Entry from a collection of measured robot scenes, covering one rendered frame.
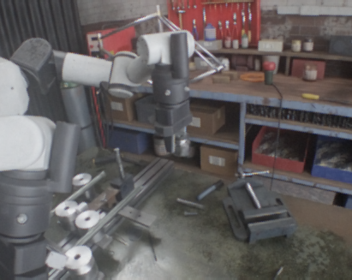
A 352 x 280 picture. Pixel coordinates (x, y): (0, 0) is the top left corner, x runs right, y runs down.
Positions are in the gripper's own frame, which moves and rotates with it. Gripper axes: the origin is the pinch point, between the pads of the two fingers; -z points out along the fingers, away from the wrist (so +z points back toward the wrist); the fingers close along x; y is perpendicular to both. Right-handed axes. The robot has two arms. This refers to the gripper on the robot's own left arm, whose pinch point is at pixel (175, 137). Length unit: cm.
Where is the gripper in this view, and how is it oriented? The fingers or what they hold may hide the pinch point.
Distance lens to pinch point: 67.2
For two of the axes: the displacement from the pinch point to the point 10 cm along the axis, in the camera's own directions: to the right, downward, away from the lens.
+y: -8.2, -2.0, 5.4
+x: 5.7, -4.2, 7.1
